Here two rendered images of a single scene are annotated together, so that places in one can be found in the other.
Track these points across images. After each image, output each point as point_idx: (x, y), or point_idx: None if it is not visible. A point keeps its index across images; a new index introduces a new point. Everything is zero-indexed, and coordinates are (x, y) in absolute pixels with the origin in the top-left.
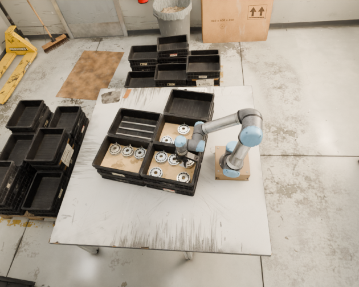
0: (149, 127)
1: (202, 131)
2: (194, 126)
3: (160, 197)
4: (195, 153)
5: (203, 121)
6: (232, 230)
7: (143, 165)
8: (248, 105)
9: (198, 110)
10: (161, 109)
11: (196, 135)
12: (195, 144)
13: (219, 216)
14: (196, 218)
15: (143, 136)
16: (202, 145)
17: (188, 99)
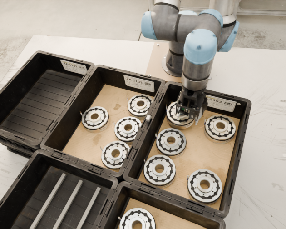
0: (55, 198)
1: (175, 9)
2: (91, 102)
3: (240, 198)
4: (166, 97)
5: (95, 75)
6: None
7: (195, 204)
8: (69, 42)
9: (54, 92)
10: (2, 180)
11: (185, 17)
12: (213, 19)
13: (270, 102)
14: (279, 134)
15: (78, 218)
16: (217, 11)
17: (17, 107)
